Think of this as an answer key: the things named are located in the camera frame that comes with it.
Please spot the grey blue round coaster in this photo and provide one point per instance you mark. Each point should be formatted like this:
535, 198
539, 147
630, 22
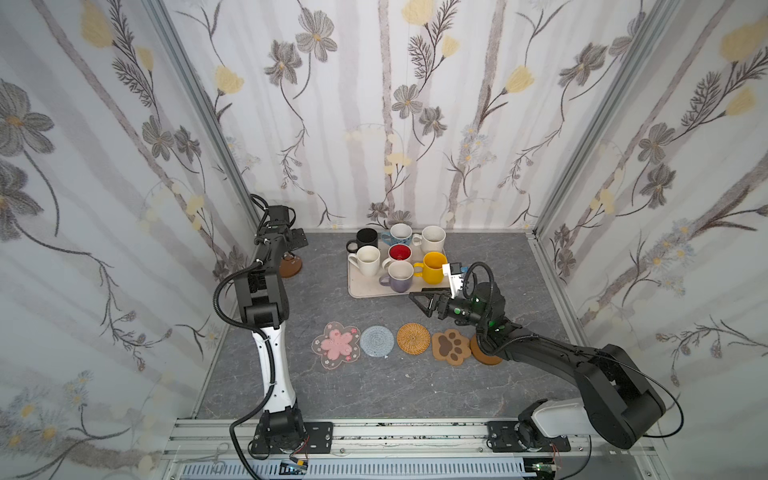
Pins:
377, 341

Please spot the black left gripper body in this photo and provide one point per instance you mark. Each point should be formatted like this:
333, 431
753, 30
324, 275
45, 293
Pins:
287, 241

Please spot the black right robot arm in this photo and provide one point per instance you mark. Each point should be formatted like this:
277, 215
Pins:
616, 401

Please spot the yellow mug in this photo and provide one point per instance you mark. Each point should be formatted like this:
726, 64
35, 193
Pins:
430, 269

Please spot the dark brown round coaster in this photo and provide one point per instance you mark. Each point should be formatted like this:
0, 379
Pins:
290, 265

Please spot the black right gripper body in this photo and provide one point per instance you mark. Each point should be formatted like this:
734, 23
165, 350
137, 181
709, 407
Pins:
441, 303

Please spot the pink flower coaster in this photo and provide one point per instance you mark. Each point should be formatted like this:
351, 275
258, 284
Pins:
337, 345

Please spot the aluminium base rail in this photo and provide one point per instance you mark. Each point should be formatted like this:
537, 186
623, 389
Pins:
454, 448

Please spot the black mug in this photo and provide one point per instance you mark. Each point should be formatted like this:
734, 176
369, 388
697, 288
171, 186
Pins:
363, 237

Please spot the white speckled mug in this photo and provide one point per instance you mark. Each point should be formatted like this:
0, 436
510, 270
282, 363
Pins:
431, 239

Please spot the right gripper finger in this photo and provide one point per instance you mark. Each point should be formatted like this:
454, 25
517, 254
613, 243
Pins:
427, 302
436, 291

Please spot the white mug red inside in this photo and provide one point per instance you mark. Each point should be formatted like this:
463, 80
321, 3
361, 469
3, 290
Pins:
397, 252

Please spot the brown paw shaped coaster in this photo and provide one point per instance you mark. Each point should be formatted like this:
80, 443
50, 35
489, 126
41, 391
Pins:
451, 347

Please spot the plain white mug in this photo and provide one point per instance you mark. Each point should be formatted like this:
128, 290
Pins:
367, 260

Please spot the woven rattan round coaster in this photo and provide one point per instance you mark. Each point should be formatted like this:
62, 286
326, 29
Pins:
413, 339

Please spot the purple mug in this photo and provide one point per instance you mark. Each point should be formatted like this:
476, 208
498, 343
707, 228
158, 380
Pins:
398, 275

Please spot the brown round wooden coaster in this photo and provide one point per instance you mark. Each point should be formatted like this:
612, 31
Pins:
480, 356

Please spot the blue patterned mug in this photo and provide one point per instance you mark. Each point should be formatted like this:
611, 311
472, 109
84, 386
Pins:
400, 233

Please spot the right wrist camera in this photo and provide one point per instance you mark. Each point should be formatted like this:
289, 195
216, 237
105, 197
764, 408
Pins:
455, 274

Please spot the beige plastic tray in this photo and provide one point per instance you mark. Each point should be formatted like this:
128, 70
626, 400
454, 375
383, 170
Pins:
360, 286

